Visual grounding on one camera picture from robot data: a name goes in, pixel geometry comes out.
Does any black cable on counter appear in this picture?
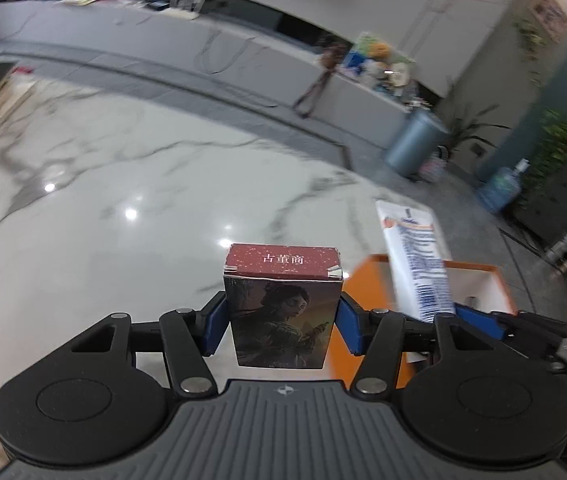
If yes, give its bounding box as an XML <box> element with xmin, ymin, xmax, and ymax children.
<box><xmin>198</xmin><ymin>29</ymin><xmax>280</xmax><ymax>110</ymax></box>

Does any grey metal trash bin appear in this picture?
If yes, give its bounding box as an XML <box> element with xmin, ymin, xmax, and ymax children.
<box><xmin>384</xmin><ymin>108</ymin><xmax>448</xmax><ymax>178</ymax></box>

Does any illustrated card box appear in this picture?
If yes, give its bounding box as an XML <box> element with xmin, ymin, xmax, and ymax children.
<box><xmin>224</xmin><ymin>244</ymin><xmax>343</xmax><ymax>370</ymax></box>

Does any orange storage box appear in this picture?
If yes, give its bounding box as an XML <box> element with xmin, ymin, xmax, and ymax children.
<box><xmin>326</xmin><ymin>254</ymin><xmax>518</xmax><ymax>388</ymax></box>

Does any clutter of toys on counter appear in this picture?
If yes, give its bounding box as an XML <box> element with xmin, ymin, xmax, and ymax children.
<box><xmin>340</xmin><ymin>32</ymin><xmax>416</xmax><ymax>99</ymax></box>

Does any white Vaseline lotion tube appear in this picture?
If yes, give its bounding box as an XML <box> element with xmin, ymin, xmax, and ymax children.
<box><xmin>376</xmin><ymin>200</ymin><xmax>455</xmax><ymax>323</ymax></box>

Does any potted green plant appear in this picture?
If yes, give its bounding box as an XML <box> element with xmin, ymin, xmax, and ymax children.
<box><xmin>444</xmin><ymin>103</ymin><xmax>510</xmax><ymax>162</ymax></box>

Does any blue water jug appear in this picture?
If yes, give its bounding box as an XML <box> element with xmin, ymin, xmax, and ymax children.
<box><xmin>477</xmin><ymin>158</ymin><xmax>529</xmax><ymax>214</ymax></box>

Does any brown camera with strap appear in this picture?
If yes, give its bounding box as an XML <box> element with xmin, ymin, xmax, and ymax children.
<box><xmin>292</xmin><ymin>42</ymin><xmax>347</xmax><ymax>119</ymax></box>

